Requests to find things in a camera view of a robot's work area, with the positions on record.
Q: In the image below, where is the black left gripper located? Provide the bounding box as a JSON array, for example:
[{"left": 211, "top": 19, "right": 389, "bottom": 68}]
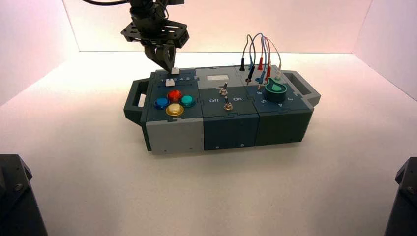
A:
[{"left": 120, "top": 18, "right": 190, "bottom": 73}]

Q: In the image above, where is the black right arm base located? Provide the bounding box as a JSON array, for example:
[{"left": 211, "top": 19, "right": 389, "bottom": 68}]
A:
[{"left": 384, "top": 157, "right": 417, "bottom": 236}]

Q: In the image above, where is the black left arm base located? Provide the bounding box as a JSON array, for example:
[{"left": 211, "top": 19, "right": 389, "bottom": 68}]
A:
[{"left": 0, "top": 154, "right": 48, "bottom": 236}]

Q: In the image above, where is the blue round push button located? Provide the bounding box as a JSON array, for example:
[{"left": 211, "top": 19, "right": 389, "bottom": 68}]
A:
[{"left": 153, "top": 97, "right": 169, "bottom": 111}]

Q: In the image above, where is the teal round push button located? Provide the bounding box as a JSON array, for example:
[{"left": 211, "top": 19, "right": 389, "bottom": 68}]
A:
[{"left": 180, "top": 95, "right": 196, "bottom": 109}]

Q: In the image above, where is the yellow round push button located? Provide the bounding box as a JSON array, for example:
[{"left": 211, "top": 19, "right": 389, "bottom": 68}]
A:
[{"left": 165, "top": 103, "right": 185, "bottom": 117}]

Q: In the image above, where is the dark teal grey control box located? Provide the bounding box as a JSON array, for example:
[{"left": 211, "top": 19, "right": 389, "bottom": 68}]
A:
[{"left": 123, "top": 67, "right": 322, "bottom": 156}]

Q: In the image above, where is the green rotary selector knob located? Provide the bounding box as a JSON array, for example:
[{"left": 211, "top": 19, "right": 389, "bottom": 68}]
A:
[{"left": 264, "top": 81, "right": 288, "bottom": 103}]

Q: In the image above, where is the black plug patch cable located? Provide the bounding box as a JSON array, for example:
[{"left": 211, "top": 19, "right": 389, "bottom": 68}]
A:
[{"left": 239, "top": 34, "right": 256, "bottom": 86}]

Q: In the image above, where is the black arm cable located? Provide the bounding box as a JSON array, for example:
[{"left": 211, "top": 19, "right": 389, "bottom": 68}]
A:
[{"left": 81, "top": 0, "right": 131, "bottom": 6}]

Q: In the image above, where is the red plug patch cable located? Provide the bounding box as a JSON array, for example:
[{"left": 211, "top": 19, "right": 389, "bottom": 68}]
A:
[{"left": 257, "top": 36, "right": 272, "bottom": 82}]

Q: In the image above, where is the blue plug patch cable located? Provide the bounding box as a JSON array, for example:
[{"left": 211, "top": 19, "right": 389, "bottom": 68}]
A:
[{"left": 248, "top": 32, "right": 267, "bottom": 91}]

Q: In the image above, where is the white plug patch cable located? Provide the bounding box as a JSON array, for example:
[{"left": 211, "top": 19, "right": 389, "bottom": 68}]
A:
[{"left": 266, "top": 37, "right": 283, "bottom": 81}]

